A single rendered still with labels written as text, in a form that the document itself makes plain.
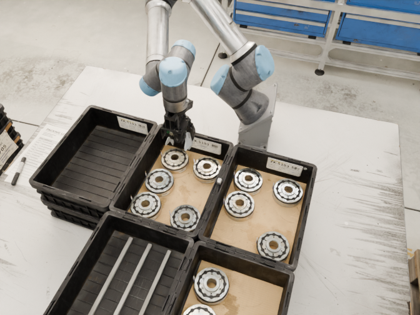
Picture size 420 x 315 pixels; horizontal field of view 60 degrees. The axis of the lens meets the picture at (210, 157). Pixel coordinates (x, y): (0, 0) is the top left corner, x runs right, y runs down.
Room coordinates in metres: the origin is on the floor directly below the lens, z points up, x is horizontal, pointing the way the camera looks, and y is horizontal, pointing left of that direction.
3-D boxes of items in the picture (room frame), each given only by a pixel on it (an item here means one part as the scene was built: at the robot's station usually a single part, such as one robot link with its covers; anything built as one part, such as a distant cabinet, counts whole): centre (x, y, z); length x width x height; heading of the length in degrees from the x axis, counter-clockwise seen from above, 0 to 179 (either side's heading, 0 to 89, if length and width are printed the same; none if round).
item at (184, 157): (0.84, 0.13, 0.86); 0.10 x 0.10 x 0.01
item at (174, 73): (0.82, 0.11, 1.25); 0.09 x 0.08 x 0.11; 171
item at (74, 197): (0.82, 0.40, 0.92); 0.40 x 0.30 x 0.02; 161
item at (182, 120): (0.81, 0.11, 1.10); 0.09 x 0.08 x 0.12; 161
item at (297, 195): (0.71, -0.28, 0.86); 0.10 x 0.10 x 0.01
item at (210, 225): (0.63, -0.17, 0.87); 0.40 x 0.30 x 0.11; 161
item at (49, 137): (0.98, 0.70, 0.70); 0.33 x 0.23 x 0.01; 165
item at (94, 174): (0.82, 0.40, 0.87); 0.40 x 0.30 x 0.11; 161
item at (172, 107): (0.82, 0.10, 1.18); 0.08 x 0.08 x 0.05
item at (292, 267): (0.63, -0.17, 0.92); 0.40 x 0.30 x 0.02; 161
